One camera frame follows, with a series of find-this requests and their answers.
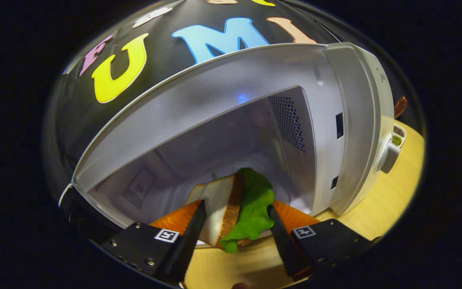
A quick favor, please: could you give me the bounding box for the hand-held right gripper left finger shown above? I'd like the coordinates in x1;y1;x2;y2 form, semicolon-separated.
101;199;207;283

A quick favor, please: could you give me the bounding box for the white microwave oven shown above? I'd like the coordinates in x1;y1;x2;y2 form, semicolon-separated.
59;42;401;246

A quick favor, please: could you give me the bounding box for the black backdrop cloth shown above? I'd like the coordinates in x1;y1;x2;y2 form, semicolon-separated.
55;0;340;189

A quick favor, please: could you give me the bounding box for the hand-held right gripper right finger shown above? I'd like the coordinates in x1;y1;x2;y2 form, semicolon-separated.
267;200;382;277

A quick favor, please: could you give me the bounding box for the white divided condiment tray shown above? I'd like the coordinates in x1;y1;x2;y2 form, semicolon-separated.
391;125;407;147

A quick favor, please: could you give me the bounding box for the lettuce sandwich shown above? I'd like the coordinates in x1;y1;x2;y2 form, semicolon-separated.
185;168;276;254

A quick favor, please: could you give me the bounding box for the wooden spoon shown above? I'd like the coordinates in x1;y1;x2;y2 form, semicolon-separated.
394;96;408;118

